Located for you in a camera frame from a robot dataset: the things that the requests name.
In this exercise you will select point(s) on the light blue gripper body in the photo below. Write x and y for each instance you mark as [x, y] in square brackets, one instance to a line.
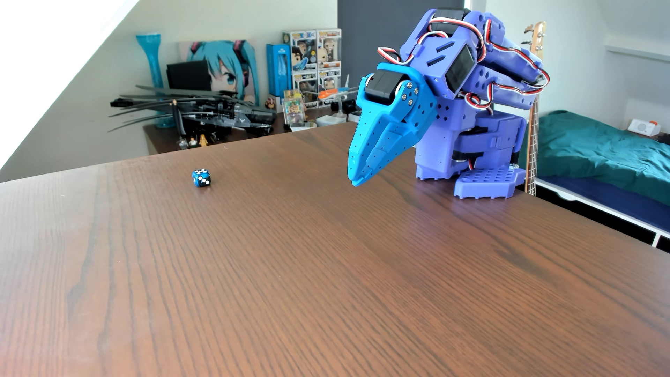
[420, 115]

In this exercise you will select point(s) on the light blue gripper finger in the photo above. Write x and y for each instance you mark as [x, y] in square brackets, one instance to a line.
[366, 131]
[405, 125]

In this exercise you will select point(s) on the blue dice with white dots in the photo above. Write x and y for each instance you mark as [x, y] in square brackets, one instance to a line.
[201, 178]

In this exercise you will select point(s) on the purple robot arm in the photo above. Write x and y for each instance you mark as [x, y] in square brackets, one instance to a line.
[492, 136]

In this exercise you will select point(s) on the white flat box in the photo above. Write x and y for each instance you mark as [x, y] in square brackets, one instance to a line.
[330, 120]

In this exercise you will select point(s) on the orange white model plane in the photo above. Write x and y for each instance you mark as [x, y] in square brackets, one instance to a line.
[330, 94]

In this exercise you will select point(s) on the figure box with brown figure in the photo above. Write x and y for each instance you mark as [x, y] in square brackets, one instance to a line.
[328, 81]

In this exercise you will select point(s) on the figure box with pale figure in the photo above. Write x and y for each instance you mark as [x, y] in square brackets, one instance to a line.
[328, 48]

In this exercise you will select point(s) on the colourful acrylic figure stand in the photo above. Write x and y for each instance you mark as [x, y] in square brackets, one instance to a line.
[294, 110]

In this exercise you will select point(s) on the figure box with grey figure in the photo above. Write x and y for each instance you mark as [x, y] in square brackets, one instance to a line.
[305, 86]

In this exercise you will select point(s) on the small brown figurine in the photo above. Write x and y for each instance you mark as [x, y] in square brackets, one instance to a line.
[270, 102]

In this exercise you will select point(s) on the tall blue box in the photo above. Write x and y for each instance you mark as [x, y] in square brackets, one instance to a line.
[277, 68]

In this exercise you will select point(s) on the wooden bass guitar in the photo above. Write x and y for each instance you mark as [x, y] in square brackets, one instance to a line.
[533, 157]

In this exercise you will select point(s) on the black helicopter model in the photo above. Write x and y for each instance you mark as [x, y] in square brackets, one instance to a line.
[230, 112]

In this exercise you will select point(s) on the teal-haired anime girl picture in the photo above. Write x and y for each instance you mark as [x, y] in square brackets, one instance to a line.
[225, 68]

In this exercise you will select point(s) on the dark minifigure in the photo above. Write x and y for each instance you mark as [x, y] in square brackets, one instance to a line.
[182, 142]

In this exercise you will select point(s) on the black rectangular box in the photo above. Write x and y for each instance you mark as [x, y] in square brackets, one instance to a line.
[188, 76]

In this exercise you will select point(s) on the bed with teal blanket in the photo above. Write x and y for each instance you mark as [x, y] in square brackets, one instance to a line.
[602, 152]

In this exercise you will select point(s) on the dark wooden side desk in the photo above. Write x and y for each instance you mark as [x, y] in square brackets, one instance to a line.
[162, 141]

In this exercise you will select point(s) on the blue glass vase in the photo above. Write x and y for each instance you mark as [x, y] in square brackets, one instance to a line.
[153, 57]

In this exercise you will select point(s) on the dark blue mattress sheet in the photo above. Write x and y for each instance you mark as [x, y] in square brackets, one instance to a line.
[628, 207]

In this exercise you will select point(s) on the small white radio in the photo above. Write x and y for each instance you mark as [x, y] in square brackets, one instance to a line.
[643, 127]

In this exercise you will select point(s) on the white wall shelf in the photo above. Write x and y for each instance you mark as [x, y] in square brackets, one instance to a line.
[638, 50]

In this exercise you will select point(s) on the white bed frame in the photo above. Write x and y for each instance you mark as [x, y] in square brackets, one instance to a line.
[655, 240]

